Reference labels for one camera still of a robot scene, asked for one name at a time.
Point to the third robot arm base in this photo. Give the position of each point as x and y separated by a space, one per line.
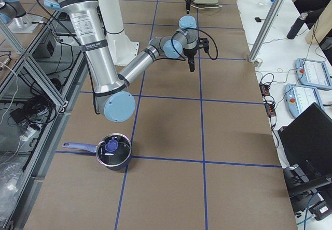
13 13

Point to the orange black power adapter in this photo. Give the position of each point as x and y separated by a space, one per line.
268 100

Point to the black water bottle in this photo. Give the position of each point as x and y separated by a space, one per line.
295 28

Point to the lower teach pendant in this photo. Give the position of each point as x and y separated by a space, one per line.
299 97

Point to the teach pendant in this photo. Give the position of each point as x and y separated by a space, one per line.
313 73
299 97

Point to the purple saucepan with glass lid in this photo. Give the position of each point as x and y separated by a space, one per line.
114 151

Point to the upper teach pendant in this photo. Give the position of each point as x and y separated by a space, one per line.
313 73

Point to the black laptop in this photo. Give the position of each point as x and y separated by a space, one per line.
308 138

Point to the black monitor stand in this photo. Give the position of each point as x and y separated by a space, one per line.
301 186

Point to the white pedestal column base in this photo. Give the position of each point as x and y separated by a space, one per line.
122 49

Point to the aluminium frame post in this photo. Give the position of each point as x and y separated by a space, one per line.
271 16

